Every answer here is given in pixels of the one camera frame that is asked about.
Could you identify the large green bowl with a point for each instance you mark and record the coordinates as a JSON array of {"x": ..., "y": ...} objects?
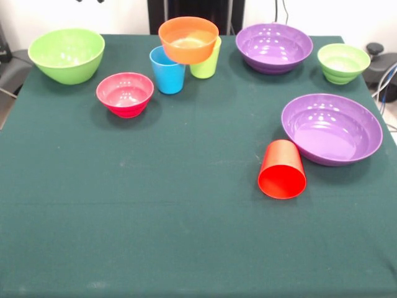
[{"x": 66, "y": 62}]

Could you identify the orange bowl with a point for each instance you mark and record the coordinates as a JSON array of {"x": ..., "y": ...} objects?
[{"x": 189, "y": 51}]

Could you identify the red cup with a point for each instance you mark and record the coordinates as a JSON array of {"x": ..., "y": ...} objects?
[{"x": 282, "y": 183}]

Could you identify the black chair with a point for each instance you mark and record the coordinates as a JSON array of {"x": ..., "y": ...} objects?
[
  {"x": 14, "y": 69},
  {"x": 383, "y": 66}
]

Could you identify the blue cup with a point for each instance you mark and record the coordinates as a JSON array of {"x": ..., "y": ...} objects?
[{"x": 167, "y": 79}]

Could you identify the pink bowl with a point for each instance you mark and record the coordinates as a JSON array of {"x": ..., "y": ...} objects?
[{"x": 125, "y": 102}]

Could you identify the yellow-green cup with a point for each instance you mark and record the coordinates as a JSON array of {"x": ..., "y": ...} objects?
[{"x": 206, "y": 68}]

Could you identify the purple bowl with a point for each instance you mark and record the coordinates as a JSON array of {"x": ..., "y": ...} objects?
[
  {"x": 332, "y": 133},
  {"x": 273, "y": 46}
]

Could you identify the dark green tablecloth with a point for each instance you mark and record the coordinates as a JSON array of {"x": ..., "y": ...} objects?
[{"x": 186, "y": 232}]

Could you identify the small green bowl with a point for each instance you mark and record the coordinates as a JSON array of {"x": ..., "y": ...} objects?
[{"x": 342, "y": 66}]

